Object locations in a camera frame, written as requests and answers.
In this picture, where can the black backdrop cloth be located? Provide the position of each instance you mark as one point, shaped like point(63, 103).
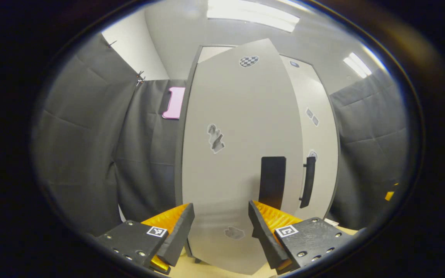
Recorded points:
point(83, 154)

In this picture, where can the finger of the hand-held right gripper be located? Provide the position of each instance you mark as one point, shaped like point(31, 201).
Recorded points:
point(389, 195)

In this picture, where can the grey cabinet door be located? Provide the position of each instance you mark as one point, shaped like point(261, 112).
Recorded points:
point(238, 116)
point(323, 127)

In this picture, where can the metal cloth clip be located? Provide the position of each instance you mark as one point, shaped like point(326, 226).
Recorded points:
point(112, 43)
point(140, 78)

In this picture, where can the small ceiling light panel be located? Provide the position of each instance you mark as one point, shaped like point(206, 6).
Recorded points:
point(357, 65)

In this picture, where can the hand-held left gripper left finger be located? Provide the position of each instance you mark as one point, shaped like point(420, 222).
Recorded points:
point(180, 239)

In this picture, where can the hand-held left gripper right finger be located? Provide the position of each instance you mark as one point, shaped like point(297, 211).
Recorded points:
point(263, 239)

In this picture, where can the grey cabinet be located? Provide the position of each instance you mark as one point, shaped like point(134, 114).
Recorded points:
point(177, 154)

